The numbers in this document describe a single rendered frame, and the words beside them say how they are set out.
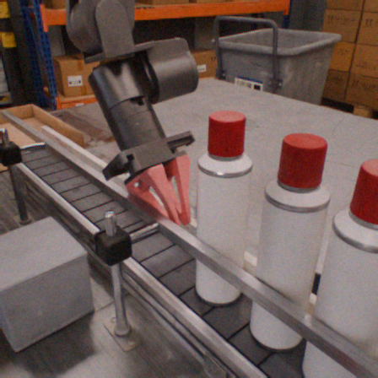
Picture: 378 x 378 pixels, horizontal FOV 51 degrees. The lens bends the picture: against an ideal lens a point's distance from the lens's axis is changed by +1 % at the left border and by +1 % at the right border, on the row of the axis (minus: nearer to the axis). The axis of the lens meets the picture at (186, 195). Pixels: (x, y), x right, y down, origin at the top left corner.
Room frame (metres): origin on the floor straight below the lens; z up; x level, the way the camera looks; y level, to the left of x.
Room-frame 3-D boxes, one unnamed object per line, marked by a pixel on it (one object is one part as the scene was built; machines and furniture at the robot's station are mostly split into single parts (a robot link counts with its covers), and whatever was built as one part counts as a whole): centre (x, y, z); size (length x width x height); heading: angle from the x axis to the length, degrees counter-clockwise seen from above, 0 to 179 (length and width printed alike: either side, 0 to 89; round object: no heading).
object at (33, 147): (0.57, 0.25, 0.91); 0.07 x 0.03 x 0.16; 130
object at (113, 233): (0.34, 0.06, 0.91); 0.07 x 0.03 x 0.16; 130
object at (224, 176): (0.34, -0.04, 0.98); 0.05 x 0.05 x 0.20
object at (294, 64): (2.87, -0.61, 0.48); 0.89 x 0.63 x 0.96; 141
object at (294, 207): (0.28, -0.09, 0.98); 0.05 x 0.05 x 0.20
